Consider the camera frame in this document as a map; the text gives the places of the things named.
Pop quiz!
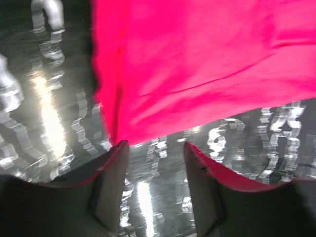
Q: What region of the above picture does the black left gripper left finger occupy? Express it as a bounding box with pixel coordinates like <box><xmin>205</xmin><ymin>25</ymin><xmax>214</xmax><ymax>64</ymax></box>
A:
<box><xmin>0</xmin><ymin>140</ymin><xmax>129</xmax><ymax>237</ymax></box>

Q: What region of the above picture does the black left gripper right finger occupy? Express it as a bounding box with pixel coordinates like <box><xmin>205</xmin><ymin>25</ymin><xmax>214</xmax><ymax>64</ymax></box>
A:
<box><xmin>184</xmin><ymin>142</ymin><xmax>316</xmax><ymax>237</ymax></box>

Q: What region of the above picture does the red t shirt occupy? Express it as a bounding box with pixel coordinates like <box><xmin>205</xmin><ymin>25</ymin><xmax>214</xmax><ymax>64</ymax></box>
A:
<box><xmin>91</xmin><ymin>0</ymin><xmax>316</xmax><ymax>144</ymax></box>

